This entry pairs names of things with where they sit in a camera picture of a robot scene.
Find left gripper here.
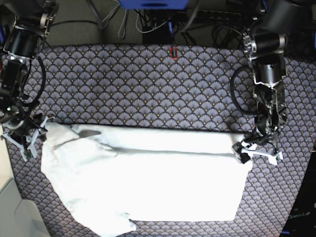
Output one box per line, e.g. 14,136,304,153
232,125,283,165

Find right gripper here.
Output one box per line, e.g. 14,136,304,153
1,114,48,162

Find white T-shirt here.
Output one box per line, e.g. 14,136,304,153
41,122,253,237

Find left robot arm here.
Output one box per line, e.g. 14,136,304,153
229,0,315,165

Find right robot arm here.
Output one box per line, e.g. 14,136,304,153
0,0,59,161

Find white plastic bin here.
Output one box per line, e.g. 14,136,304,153
0,179,50,237

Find black computer case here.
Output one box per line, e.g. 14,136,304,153
280,151,316,237

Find patterned fan-print tablecloth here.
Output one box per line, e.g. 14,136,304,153
25,44,316,237

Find red black table clamp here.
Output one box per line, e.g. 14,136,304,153
170,45,178,60

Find black box under table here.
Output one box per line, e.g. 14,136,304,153
142,26,170,44

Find black power strip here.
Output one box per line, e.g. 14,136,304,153
186,9,242,23

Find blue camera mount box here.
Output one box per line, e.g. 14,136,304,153
119,0,189,10

